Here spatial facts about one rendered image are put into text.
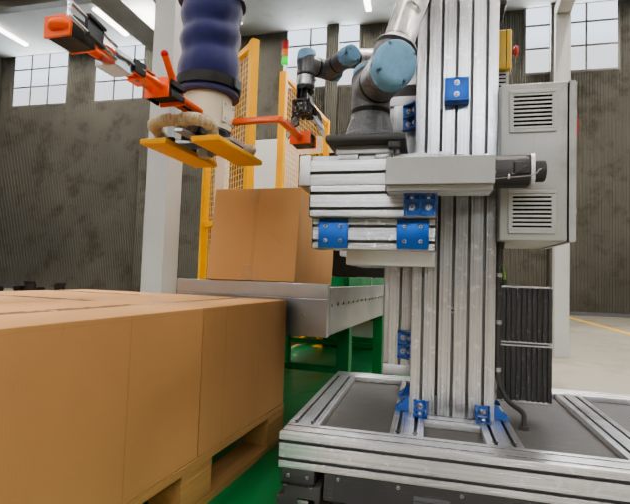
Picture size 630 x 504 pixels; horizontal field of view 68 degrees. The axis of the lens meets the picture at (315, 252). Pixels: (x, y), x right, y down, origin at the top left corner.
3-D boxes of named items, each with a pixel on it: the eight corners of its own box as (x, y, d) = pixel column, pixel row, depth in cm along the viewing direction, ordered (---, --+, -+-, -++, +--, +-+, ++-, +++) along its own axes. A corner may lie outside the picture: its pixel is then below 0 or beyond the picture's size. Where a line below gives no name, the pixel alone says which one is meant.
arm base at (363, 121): (396, 150, 144) (397, 119, 145) (393, 136, 129) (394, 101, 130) (348, 152, 148) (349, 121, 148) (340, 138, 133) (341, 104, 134)
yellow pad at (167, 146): (195, 168, 184) (195, 155, 185) (217, 167, 181) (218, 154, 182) (139, 144, 152) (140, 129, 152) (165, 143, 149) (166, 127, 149)
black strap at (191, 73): (197, 107, 179) (197, 96, 179) (252, 102, 172) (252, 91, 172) (161, 83, 157) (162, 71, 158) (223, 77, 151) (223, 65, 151)
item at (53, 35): (72, 55, 112) (73, 35, 113) (97, 51, 110) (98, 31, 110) (42, 37, 104) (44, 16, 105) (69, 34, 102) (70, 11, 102)
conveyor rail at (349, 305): (400, 305, 405) (400, 284, 406) (406, 306, 403) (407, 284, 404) (316, 334, 186) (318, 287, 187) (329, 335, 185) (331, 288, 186)
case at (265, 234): (260, 292, 255) (266, 221, 262) (330, 295, 244) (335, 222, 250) (205, 278, 199) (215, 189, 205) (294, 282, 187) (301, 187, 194)
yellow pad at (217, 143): (238, 166, 179) (239, 153, 179) (262, 165, 176) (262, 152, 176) (190, 141, 146) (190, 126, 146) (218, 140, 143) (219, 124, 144)
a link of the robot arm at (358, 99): (382, 120, 146) (383, 78, 147) (399, 105, 133) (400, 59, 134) (345, 116, 144) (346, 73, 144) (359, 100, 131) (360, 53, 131)
